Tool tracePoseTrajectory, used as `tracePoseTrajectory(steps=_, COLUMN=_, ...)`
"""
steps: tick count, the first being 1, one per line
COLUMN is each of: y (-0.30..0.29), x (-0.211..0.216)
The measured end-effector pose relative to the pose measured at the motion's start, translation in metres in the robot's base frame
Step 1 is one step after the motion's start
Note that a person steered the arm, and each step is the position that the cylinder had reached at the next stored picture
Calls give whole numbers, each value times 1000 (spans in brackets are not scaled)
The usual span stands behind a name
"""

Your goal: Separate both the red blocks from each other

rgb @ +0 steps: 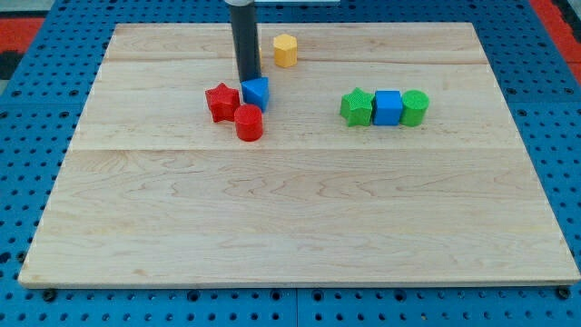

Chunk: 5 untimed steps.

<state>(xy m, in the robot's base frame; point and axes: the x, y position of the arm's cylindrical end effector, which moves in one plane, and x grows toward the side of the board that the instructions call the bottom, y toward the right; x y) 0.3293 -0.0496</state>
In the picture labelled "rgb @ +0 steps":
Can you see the yellow hexagon block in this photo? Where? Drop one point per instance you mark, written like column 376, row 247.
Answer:
column 285, row 50

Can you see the green star block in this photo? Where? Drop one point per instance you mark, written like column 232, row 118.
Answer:
column 357, row 107

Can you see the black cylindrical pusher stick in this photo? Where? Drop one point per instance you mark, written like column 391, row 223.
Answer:
column 245, row 38

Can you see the blue cube block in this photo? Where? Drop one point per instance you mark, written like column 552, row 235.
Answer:
column 388, row 107

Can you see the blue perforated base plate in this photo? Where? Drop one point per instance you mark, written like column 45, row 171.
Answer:
column 45, row 96

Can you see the green cylinder block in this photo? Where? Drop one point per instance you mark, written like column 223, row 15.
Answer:
column 415, row 104

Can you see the red star block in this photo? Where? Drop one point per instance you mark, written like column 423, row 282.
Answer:
column 222, row 102

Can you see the blue triangle block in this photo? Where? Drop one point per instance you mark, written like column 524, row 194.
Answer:
column 257, row 92

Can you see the red cylinder block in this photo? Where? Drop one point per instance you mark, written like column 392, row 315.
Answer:
column 248, row 122

